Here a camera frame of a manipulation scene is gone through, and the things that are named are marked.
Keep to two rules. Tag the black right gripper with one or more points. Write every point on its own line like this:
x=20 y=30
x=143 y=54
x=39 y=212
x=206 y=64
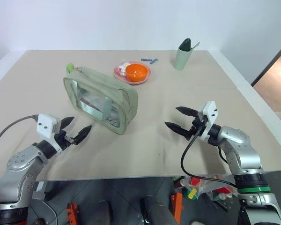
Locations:
x=199 y=124

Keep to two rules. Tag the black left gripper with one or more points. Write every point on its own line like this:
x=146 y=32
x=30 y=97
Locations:
x=62 y=139

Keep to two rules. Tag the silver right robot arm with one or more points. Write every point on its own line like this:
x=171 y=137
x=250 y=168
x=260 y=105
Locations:
x=238 y=145

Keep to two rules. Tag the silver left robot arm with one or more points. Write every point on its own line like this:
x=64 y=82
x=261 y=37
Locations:
x=21 y=164

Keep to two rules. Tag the green transparent toiletry bag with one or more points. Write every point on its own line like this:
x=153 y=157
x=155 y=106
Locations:
x=121 y=98

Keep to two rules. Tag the pink plate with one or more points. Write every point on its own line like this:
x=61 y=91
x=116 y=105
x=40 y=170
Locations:
x=140 y=80

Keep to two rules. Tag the light green cup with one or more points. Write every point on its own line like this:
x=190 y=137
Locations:
x=181 y=59

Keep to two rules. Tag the green zipper charm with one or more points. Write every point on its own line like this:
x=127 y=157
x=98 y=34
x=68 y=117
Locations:
x=69 y=68

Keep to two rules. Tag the blue clip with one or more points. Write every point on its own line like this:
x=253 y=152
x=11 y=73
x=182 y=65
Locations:
x=153 y=61
x=146 y=60

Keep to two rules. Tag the orange bowl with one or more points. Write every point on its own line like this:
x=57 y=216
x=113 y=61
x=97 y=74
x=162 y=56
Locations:
x=136 y=71

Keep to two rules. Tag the clear bag of colourful items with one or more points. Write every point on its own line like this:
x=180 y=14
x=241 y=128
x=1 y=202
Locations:
x=196 y=188

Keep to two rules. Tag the dark green pointed utensil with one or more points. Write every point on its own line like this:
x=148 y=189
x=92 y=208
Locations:
x=185 y=44

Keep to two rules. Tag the white red wrapped snack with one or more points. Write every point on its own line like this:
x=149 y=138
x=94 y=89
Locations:
x=122 y=69

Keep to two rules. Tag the orange black tool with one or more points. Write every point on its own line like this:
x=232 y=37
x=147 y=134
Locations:
x=70 y=213

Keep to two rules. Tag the orange bar tool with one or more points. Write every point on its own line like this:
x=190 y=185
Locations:
x=178 y=206

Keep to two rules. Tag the large dark rounded shape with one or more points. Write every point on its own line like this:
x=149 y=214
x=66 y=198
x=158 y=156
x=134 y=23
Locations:
x=157 y=211

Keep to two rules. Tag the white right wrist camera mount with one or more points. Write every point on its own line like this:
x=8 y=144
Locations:
x=210 y=110

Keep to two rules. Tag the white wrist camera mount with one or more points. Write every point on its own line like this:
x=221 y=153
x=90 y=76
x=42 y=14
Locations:
x=45 y=123
x=210 y=110

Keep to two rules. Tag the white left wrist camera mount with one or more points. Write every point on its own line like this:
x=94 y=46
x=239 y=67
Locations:
x=45 y=123

